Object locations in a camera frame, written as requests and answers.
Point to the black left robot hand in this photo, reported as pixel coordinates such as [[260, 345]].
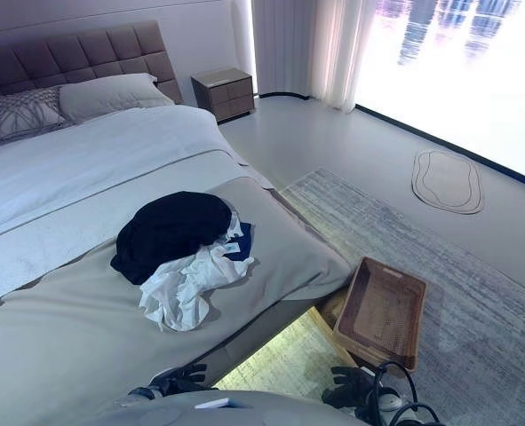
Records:
[[186, 376]]

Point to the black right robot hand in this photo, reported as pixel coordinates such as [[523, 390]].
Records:
[[348, 386]]

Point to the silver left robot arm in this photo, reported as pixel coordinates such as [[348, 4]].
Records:
[[144, 394]]

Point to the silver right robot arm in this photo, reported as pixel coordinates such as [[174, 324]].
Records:
[[388, 406]]

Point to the brown woven basket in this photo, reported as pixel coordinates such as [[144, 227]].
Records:
[[377, 310]]

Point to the bed with grey cover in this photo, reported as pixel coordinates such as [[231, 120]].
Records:
[[111, 248]]

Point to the grey robot torso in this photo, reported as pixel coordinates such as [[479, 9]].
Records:
[[244, 410]]

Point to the white crumpled garment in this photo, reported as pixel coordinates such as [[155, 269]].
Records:
[[191, 284]]

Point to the large grey area rug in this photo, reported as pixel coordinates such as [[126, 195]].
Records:
[[422, 284]]

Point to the black garment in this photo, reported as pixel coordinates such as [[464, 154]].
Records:
[[171, 235]]

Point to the blue and white garment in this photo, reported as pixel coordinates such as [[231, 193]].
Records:
[[239, 242]]

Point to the small oval beige mat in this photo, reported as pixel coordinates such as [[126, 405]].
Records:
[[447, 182]]

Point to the white blanket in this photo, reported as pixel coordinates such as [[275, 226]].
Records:
[[93, 164]]

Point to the brown bedside table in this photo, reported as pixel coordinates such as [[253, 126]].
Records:
[[224, 94]]

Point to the plain grey pillow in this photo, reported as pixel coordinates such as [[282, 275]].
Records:
[[111, 95]]

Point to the grey patterned cushion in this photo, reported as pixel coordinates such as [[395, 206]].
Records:
[[24, 113]]

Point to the brown tufted headboard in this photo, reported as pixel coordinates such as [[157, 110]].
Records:
[[80, 57]]

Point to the white sheer curtain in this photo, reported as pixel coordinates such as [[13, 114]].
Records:
[[315, 49]]

